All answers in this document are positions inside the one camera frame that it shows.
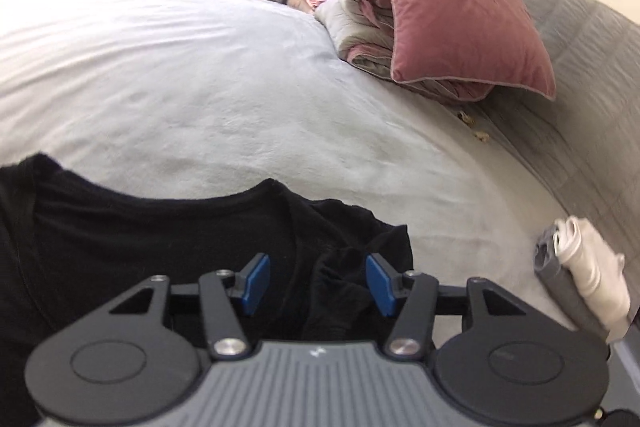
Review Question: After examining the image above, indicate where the beige tassel trim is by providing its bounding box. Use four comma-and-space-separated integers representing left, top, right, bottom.
456, 108, 492, 144

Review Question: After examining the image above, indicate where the folded white garment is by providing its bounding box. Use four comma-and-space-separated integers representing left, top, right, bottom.
552, 216, 632, 334

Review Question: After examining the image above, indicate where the pink pillow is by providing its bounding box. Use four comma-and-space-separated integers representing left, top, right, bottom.
364, 0, 557, 102

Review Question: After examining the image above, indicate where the black garment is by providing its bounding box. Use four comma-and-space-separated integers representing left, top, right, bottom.
0, 153, 415, 427

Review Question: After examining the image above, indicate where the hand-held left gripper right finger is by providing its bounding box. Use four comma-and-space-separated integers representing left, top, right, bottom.
365, 253, 521, 361

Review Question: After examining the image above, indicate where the grey quilted headboard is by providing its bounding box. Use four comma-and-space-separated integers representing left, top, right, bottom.
475, 0, 640, 308

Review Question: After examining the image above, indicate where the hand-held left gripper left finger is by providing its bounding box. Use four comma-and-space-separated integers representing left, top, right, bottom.
109, 253, 272, 361

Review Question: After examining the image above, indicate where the folded grey garment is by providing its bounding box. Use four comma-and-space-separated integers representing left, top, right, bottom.
534, 227, 626, 346

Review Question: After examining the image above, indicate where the folded grey pink quilt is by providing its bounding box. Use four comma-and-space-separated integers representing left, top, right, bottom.
285, 0, 495, 104

